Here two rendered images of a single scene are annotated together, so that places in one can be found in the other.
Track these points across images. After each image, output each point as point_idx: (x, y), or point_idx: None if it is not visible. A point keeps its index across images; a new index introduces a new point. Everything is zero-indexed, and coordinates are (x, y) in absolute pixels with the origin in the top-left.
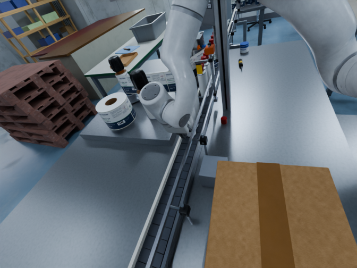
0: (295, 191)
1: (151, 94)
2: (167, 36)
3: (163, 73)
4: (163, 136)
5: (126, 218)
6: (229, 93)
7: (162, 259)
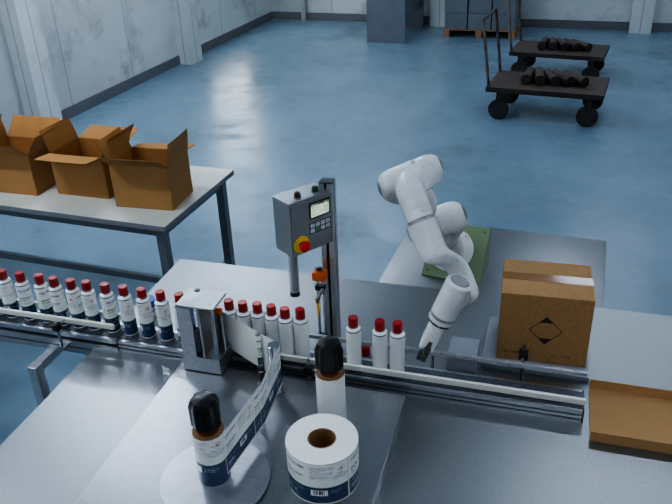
0: (522, 269)
1: (464, 281)
2: (438, 236)
3: (275, 357)
4: (395, 403)
5: (529, 442)
6: (340, 319)
7: (563, 389)
